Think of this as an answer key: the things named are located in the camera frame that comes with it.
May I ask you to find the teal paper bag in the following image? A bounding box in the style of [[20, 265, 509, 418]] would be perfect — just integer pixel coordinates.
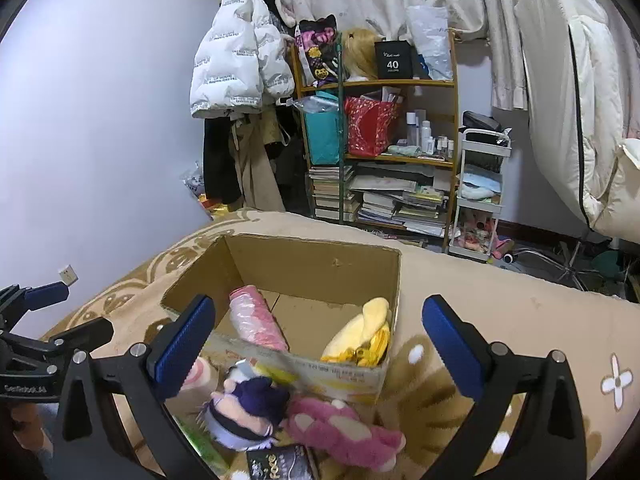
[[303, 92, 347, 166]]

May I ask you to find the plastic bag on floor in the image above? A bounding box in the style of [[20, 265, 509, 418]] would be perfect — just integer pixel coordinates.
[[180, 160, 207, 197]]

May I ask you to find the black printed packet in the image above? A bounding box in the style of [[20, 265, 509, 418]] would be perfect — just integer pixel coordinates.
[[246, 443, 321, 480]]

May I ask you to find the beige trench coat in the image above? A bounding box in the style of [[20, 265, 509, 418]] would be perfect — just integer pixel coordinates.
[[229, 109, 292, 212]]

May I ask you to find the white puffer jacket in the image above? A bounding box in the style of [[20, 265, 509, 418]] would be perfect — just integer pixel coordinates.
[[189, 0, 296, 120]]

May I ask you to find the pink bear plush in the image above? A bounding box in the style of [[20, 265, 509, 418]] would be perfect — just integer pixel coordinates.
[[284, 396, 407, 472]]

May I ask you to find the person's left hand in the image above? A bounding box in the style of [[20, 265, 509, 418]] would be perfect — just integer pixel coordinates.
[[9, 402, 54, 463]]

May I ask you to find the black printed tote bag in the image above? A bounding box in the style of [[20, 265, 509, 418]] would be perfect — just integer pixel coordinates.
[[295, 14, 346, 89]]

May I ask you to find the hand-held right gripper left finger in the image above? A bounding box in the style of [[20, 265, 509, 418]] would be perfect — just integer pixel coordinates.
[[55, 294, 217, 480]]

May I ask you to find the metal swivel chair base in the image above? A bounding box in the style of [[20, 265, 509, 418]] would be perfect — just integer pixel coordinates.
[[514, 239, 612, 292]]

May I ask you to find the pink roll plush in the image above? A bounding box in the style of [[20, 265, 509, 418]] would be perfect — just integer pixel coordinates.
[[228, 285, 291, 354]]

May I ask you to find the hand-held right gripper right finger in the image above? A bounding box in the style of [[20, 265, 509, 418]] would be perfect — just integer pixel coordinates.
[[421, 294, 589, 480]]

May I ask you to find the brown cardboard box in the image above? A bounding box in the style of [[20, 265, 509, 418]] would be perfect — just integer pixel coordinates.
[[160, 233, 402, 407]]

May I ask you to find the black hanging coat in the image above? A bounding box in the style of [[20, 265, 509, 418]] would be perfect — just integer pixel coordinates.
[[202, 109, 247, 206]]

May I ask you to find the group of cosmetic bottles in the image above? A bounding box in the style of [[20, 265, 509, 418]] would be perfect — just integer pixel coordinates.
[[404, 110, 456, 159]]

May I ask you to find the white trolley cart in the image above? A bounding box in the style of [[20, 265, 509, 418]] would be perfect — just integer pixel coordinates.
[[448, 127, 514, 262]]

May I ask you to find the pile of books and papers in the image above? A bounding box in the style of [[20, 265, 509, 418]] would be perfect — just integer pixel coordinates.
[[349, 162, 454, 239]]

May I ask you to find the green bag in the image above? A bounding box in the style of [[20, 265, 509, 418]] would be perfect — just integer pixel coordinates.
[[594, 249, 632, 281]]

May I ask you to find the pink striped round plush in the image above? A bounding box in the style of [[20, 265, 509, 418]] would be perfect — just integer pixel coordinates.
[[177, 355, 221, 414]]

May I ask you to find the red gift bag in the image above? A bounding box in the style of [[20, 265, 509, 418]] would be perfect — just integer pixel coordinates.
[[344, 95, 401, 157]]

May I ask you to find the blonde wig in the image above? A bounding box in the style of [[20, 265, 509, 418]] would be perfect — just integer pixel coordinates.
[[341, 27, 381, 84]]

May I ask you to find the green packet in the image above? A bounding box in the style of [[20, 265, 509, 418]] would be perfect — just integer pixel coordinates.
[[172, 412, 229, 472]]

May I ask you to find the yellow plush toy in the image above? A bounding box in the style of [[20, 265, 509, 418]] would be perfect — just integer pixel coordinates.
[[320, 297, 394, 367]]

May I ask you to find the purple-haired plush doll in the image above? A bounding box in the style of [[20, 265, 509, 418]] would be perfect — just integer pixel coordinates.
[[200, 360, 292, 451]]

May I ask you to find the black device on cart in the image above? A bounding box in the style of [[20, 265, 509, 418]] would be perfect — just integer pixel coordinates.
[[462, 110, 504, 134]]

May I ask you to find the clear plastic bag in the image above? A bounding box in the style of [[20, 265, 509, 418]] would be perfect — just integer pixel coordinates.
[[405, 5, 454, 81]]

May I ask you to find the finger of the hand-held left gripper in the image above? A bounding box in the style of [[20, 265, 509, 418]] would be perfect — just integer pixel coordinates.
[[47, 316, 116, 356], [0, 282, 70, 332]]

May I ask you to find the wooden shelf rack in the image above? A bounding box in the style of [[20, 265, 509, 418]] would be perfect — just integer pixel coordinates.
[[289, 29, 461, 254]]

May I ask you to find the small doll in cart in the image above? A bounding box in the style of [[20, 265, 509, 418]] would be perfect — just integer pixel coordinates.
[[459, 209, 497, 254]]

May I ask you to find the stack of books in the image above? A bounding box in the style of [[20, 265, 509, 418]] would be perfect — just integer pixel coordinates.
[[308, 164, 361, 222]]

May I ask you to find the black paper box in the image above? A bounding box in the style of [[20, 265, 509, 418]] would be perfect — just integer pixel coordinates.
[[374, 39, 417, 80]]

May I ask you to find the light blue cloth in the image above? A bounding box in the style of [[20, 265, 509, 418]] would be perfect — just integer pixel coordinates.
[[459, 172, 503, 201]]

